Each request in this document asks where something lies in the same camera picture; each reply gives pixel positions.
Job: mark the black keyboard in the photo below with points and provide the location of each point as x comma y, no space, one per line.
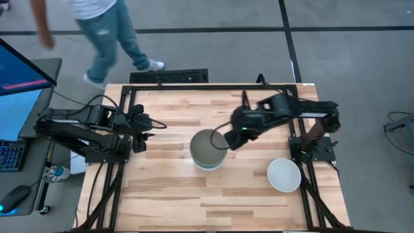
11,157

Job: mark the computer monitor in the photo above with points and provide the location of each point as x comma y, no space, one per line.
19,71

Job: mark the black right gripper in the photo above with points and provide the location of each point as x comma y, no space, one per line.
247,121

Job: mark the dark grey desk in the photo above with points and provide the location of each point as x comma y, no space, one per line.
35,181

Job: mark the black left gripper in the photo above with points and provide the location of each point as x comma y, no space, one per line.
136,121

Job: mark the white cup with blue lid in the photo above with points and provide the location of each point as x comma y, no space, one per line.
59,173

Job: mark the light blue screen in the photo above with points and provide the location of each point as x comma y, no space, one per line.
16,113

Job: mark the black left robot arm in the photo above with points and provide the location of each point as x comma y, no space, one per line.
103,116

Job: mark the grey bowl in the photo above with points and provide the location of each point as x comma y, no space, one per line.
203,147

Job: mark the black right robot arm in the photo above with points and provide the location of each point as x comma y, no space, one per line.
291,106

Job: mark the grey floor equipment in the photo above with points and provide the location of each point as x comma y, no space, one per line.
404,124

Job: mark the white bowl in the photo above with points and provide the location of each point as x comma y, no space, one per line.
284,175

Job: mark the black caster wheel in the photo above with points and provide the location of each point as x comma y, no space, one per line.
45,210

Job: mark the black computer mouse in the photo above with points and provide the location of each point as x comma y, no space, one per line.
14,197

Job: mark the white floor box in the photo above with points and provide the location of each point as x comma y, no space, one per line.
77,166

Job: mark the person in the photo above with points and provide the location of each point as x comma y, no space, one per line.
106,29

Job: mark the black aluminium table frame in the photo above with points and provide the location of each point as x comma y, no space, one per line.
207,87

